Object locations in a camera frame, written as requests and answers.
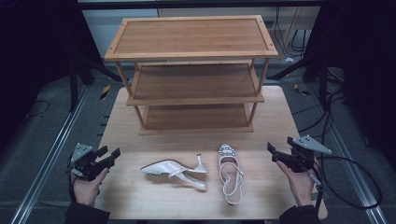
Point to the black metal stand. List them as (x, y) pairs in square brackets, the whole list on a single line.
[(73, 87), (323, 81)]

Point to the white heeled shoe jewelled toe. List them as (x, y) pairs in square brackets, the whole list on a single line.
[(226, 153)]

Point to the aluminium floor rail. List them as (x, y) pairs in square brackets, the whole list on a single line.
[(351, 171), (46, 161)]

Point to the yellow black tape strip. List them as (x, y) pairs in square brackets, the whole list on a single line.
[(105, 91), (300, 90)]

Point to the wooden three-tier shoe rack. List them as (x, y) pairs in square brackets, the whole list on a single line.
[(191, 37)]

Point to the white heeled shoe plain toe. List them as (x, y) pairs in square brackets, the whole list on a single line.
[(162, 168)]

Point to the small white floor object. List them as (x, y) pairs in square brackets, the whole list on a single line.
[(289, 59)]

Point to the person's right hand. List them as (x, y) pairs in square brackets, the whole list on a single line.
[(300, 186)]

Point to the person's left hand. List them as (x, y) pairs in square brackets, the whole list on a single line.
[(85, 189)]

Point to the dark curtain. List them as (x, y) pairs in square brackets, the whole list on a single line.
[(364, 62), (34, 46)]

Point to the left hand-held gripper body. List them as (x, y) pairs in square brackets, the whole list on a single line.
[(85, 166)]

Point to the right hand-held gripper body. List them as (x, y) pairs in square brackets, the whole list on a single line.
[(302, 155)]

